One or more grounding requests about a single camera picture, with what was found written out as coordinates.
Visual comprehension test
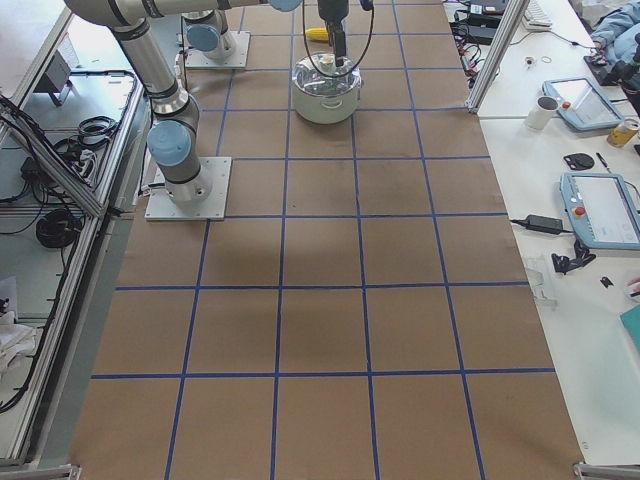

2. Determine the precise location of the teach pendant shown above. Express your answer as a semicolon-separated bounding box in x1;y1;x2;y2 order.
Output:
559;172;639;251
542;77;624;131

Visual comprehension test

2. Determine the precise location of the glass pot lid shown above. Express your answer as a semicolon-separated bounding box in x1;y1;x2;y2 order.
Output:
292;52;362;97

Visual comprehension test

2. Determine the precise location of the black power adapter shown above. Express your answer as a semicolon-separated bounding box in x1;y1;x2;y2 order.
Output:
525;214;565;235

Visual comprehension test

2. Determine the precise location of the far teach pendant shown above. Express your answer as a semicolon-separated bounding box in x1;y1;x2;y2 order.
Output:
542;77;624;131

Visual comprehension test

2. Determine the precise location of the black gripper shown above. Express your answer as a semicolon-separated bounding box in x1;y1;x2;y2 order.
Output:
317;0;349;68

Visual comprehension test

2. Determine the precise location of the aluminium frame post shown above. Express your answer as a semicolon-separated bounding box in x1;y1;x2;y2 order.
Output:
466;0;528;113

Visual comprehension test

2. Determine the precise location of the black braided cable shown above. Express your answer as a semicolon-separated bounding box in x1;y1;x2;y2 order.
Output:
301;0;376;81

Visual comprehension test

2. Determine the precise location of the black round disc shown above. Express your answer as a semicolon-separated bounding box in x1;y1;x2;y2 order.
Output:
563;153;595;171

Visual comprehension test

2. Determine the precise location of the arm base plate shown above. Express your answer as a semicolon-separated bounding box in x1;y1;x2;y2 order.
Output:
145;157;232;221
186;29;251;70

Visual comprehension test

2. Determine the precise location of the white mug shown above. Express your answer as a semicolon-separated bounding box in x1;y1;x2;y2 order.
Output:
524;95;559;131

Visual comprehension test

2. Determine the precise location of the yellow corn cob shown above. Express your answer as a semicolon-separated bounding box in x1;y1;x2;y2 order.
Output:
305;27;329;43

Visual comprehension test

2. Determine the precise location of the white electric cooking pot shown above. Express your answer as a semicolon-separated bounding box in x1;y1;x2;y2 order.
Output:
291;52;363;124

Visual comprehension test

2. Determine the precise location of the yellow drink can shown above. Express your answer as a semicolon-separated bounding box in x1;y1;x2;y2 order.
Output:
606;118;639;148

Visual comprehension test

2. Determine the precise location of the near teach pendant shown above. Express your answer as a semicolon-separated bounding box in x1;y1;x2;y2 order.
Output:
559;172;639;251

